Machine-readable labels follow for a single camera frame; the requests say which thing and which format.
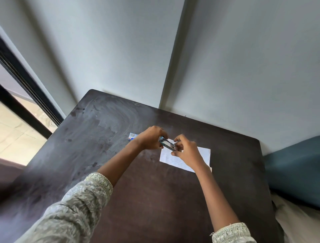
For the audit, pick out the person's right hand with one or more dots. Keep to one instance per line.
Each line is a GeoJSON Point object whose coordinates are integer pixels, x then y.
{"type": "Point", "coordinates": [188, 152]}

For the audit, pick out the person's left hand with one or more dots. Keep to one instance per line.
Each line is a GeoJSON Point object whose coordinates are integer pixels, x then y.
{"type": "Point", "coordinates": [150, 139]}

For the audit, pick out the person's left fingers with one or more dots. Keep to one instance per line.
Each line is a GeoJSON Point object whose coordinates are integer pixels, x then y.
{"type": "Point", "coordinates": [162, 134]}

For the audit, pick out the person's right thumb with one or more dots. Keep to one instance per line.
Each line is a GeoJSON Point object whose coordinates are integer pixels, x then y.
{"type": "Point", "coordinates": [176, 153]}

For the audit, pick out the blue stapler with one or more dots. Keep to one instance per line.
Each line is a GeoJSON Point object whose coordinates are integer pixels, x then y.
{"type": "Point", "coordinates": [167, 144]}

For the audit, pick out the person's left forearm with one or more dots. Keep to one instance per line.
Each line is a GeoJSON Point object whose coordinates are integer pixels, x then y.
{"type": "Point", "coordinates": [82, 197]}

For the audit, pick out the person's right forearm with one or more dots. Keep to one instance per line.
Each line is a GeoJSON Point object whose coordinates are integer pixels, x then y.
{"type": "Point", "coordinates": [220, 202]}

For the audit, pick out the white printed paper sheet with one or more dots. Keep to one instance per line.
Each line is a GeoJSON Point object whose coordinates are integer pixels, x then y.
{"type": "Point", "coordinates": [203, 153]}

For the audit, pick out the small blue staple box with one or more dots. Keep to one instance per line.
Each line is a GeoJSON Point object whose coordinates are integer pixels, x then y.
{"type": "Point", "coordinates": [132, 136]}

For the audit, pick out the dark wooden table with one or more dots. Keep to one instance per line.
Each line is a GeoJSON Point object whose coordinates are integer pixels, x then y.
{"type": "Point", "coordinates": [150, 175]}

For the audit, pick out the teal cushion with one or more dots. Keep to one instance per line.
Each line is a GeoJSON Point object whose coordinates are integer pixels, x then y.
{"type": "Point", "coordinates": [293, 172]}

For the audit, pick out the white bed sheet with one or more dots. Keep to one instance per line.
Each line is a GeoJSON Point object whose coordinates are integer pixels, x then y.
{"type": "Point", "coordinates": [298, 220]}

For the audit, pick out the black sliding door frame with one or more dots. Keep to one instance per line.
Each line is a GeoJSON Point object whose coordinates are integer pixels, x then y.
{"type": "Point", "coordinates": [25, 95]}

